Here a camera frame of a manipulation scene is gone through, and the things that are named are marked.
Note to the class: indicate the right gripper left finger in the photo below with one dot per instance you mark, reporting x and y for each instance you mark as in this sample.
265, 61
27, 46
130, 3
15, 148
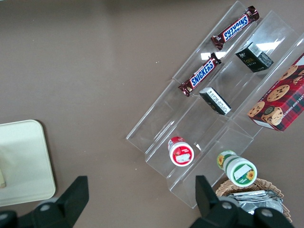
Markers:
66, 202

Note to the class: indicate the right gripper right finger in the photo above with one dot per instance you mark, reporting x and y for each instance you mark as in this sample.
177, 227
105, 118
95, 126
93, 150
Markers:
213, 211

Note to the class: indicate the light wicker basket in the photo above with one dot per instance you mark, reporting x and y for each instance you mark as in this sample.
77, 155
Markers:
228, 187

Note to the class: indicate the cream plastic tray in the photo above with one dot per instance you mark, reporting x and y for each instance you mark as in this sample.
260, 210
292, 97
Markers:
26, 154

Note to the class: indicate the silver foil packet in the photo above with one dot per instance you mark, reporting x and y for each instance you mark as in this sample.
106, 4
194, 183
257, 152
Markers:
251, 199
268, 206

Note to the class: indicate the green sunflower yogurt cup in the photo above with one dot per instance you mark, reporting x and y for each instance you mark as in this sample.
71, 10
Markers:
241, 173

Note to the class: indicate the red yogurt cup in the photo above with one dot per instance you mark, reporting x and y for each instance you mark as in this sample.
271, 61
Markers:
181, 154

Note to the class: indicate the clear acrylic stepped stand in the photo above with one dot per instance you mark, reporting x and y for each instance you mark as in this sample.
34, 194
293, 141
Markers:
166, 123
268, 31

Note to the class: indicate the small black box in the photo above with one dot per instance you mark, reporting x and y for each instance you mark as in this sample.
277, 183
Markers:
215, 101
254, 59

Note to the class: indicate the red tartan cookie box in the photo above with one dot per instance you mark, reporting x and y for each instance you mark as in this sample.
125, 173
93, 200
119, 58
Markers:
278, 102

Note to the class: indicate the Snickers chocolate bar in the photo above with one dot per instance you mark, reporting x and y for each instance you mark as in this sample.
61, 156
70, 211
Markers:
235, 28
202, 73

